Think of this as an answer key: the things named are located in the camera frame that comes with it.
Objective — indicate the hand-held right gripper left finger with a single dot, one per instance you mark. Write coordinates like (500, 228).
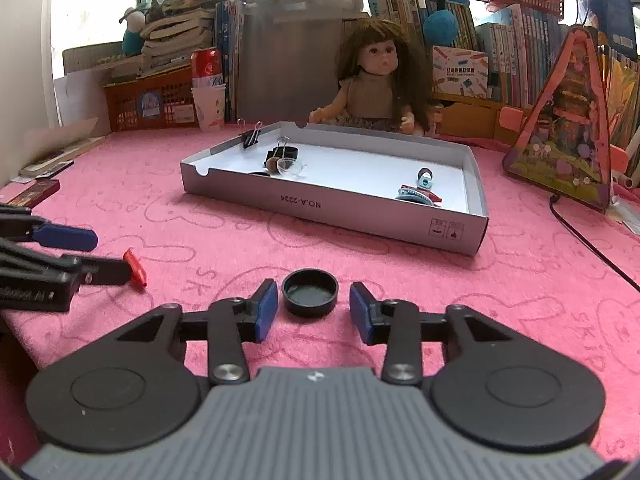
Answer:
(265, 310)

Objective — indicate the black round cap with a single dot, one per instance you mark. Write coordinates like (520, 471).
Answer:
(310, 295)

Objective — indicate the dark red flat box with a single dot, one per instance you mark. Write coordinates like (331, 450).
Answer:
(32, 192)

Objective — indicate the blue bear hair clip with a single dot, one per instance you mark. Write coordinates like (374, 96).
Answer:
(412, 194)

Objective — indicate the dark blue box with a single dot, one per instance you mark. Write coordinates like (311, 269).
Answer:
(610, 10)

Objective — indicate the white plastic pipe stand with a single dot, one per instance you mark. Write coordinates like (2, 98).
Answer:
(632, 160)

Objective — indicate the teal white plush toy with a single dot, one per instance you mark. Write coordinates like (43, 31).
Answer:
(131, 40)

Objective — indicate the pink triangular toy house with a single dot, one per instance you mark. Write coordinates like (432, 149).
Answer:
(565, 150)

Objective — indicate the colourful printed card box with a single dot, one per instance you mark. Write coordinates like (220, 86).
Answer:
(460, 72)

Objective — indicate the orange foil package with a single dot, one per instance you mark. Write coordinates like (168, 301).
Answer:
(622, 95)

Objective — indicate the brown-haired doll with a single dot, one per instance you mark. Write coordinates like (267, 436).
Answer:
(370, 95)

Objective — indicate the small brown nut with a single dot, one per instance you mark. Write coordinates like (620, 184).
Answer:
(272, 166)

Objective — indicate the row of shelved books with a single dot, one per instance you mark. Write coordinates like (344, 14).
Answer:
(520, 50)

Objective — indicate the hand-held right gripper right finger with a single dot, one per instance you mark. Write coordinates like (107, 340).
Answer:
(361, 310)

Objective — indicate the wooden desk organizer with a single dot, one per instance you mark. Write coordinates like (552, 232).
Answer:
(470, 117)

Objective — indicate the stack of worn books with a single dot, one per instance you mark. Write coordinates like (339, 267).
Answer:
(175, 30)

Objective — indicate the clear glass dish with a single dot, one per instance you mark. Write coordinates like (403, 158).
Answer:
(295, 167)

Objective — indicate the blue upright books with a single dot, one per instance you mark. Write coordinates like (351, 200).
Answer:
(230, 60)

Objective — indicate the pink printed towel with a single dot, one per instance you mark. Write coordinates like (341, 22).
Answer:
(500, 285)

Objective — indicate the orange plastic basket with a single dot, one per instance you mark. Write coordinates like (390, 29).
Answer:
(172, 105)

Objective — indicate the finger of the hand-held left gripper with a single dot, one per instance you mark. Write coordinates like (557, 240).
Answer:
(65, 238)
(100, 271)

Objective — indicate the white cardboard box tray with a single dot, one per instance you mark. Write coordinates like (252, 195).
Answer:
(360, 170)

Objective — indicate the red soda can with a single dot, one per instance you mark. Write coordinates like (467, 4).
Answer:
(207, 67)

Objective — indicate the black binder clip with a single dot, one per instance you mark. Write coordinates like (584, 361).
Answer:
(250, 140)
(287, 152)

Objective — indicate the grey plastic storage bin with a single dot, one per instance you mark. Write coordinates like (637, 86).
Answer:
(290, 60)

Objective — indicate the orange-red crayon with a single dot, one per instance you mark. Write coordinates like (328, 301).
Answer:
(136, 272)

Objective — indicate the white paper cup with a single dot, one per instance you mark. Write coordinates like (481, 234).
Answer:
(209, 107)

